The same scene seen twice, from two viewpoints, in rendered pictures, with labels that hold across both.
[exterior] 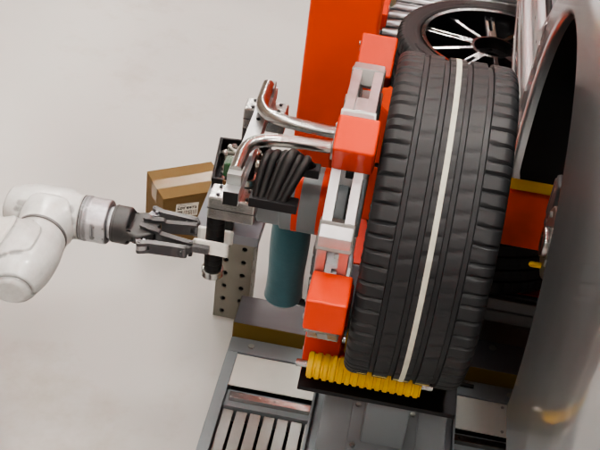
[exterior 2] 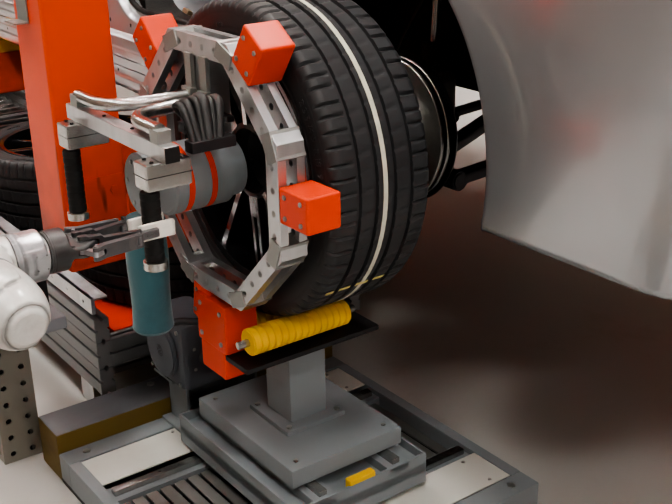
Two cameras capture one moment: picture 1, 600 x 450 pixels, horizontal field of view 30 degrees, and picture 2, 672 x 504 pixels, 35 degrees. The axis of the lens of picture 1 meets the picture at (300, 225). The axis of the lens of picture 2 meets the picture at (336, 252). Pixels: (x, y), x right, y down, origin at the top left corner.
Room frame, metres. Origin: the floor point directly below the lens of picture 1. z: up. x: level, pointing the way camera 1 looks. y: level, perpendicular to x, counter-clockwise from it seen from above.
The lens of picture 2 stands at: (0.18, 1.06, 1.48)
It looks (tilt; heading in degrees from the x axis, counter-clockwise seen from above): 22 degrees down; 319
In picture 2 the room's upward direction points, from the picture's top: 1 degrees counter-clockwise
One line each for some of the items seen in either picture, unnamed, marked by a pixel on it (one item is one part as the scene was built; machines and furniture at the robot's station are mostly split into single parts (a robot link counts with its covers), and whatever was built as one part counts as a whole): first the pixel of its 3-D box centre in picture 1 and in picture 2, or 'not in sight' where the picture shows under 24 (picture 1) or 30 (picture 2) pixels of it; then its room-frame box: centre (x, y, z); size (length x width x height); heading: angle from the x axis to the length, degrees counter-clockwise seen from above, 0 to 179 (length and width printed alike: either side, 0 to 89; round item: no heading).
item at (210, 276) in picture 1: (214, 242); (152, 227); (1.73, 0.16, 0.83); 0.04 x 0.04 x 0.16
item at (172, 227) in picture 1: (171, 227); (99, 234); (1.76, 0.25, 0.83); 0.11 x 0.01 x 0.04; 97
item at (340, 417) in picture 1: (387, 404); (295, 374); (1.87, -0.26, 0.32); 0.40 x 0.30 x 0.28; 175
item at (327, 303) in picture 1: (327, 302); (309, 207); (1.57, -0.07, 0.85); 0.09 x 0.08 x 0.07; 175
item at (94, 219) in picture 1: (98, 220); (27, 257); (1.75, 0.39, 0.83); 0.09 x 0.06 x 0.09; 175
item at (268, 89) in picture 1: (304, 95); (131, 80); (1.99, 0.03, 1.03); 0.19 x 0.18 x 0.11; 85
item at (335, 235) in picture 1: (345, 205); (217, 168); (1.88, -0.09, 0.85); 0.54 x 0.07 x 0.54; 175
